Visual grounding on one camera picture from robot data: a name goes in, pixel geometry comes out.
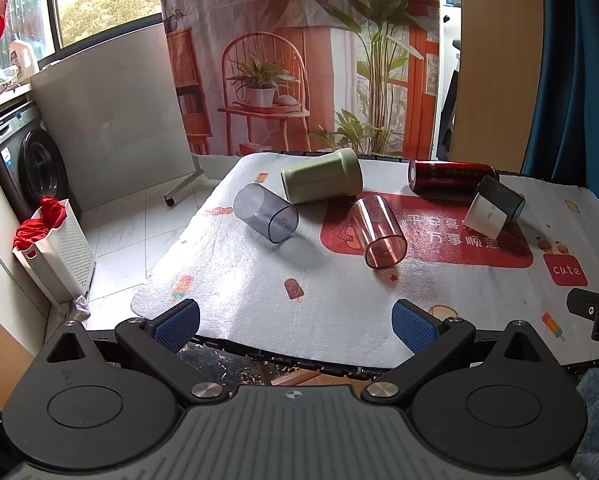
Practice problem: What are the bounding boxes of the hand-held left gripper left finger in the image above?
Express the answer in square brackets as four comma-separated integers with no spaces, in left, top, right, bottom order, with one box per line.
[46,300,230,408]

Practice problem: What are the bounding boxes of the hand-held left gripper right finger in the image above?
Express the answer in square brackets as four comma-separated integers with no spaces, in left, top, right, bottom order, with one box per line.
[362,299,555,408]

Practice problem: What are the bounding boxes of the clear pink plastic cup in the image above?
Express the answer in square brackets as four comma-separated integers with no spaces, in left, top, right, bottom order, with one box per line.
[348,196,409,269]

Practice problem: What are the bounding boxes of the clear grey plastic cup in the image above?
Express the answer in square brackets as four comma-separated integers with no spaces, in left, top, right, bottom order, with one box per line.
[233,183,299,246]

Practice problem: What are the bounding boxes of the white and black cup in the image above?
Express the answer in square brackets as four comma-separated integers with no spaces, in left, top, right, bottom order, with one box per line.
[462,176,526,241]

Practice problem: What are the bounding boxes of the dark red metal cup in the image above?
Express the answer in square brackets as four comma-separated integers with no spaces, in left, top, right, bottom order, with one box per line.
[408,159,500,193]

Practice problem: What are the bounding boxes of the green cup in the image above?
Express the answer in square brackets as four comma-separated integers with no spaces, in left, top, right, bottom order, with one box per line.
[280,147,363,205]

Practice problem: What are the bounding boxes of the white printed table mat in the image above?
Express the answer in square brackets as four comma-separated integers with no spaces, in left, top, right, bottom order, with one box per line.
[130,151,599,368]

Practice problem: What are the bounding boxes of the white laundry basket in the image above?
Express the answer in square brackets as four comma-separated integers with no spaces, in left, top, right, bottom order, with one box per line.
[13,199,96,306]

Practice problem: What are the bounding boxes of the red cloth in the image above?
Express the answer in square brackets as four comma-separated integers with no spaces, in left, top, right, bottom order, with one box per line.
[15,196,69,251]

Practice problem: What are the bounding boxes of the wooden board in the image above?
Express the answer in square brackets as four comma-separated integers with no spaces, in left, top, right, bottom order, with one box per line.
[0,300,42,401]

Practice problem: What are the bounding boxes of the dark grey washing machine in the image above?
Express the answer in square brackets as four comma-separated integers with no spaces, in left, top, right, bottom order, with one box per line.
[0,100,82,221]

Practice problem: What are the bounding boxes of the black metal stand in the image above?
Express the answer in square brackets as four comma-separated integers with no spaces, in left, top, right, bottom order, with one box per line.
[437,67,460,161]

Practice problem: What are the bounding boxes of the grey board on wheels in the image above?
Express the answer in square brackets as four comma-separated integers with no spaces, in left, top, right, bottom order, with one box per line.
[30,21,205,213]

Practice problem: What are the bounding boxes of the blue curtain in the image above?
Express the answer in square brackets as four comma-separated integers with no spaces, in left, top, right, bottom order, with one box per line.
[522,0,599,211]

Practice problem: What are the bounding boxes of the wooden panel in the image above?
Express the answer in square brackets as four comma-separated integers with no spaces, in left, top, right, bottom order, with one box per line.
[452,0,573,173]

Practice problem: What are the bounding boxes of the printed backdrop cloth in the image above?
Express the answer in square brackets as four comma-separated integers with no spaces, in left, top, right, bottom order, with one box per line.
[156,0,440,158]

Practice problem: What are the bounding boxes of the white detergent bottle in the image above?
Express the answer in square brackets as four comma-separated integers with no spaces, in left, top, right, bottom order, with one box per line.
[9,35,35,81]

